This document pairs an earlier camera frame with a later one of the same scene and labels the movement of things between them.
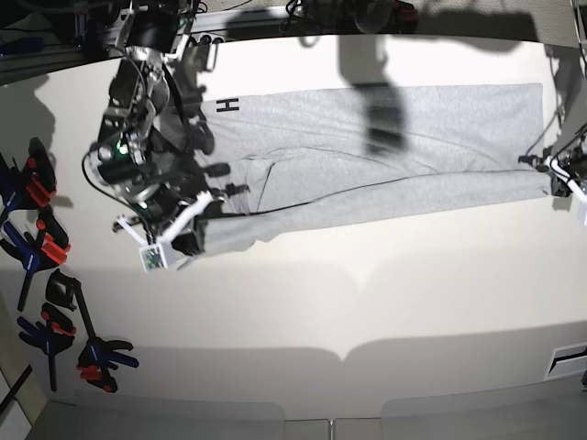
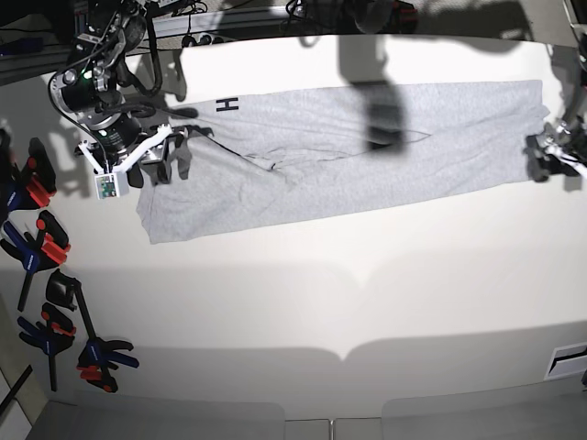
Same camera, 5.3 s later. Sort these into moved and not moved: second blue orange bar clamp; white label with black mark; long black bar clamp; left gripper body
Moved: left gripper body
Not moved: white label with black mark; long black bar clamp; second blue orange bar clamp
